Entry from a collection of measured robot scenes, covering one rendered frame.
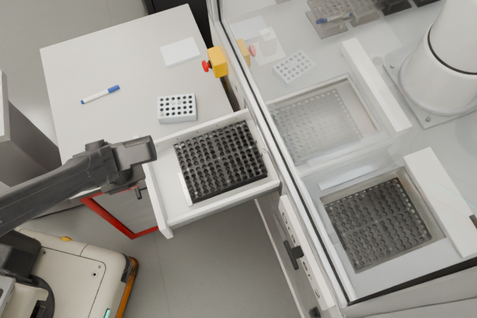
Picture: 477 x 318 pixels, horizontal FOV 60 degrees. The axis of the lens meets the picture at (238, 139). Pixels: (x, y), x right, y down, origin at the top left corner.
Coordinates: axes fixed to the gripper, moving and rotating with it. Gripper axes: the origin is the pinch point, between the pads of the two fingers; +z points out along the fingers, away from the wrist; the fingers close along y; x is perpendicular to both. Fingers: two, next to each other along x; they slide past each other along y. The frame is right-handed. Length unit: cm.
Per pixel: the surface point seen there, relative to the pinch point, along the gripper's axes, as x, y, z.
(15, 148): 48, -45, 40
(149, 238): 14, -17, 99
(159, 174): 7.1, 5.4, 16.0
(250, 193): -9.7, 27.9, 10.6
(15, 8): 189, -60, 99
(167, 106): 31.2, 14.0, 20.0
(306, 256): -30.7, 34.4, 7.2
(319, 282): -37, 35, 7
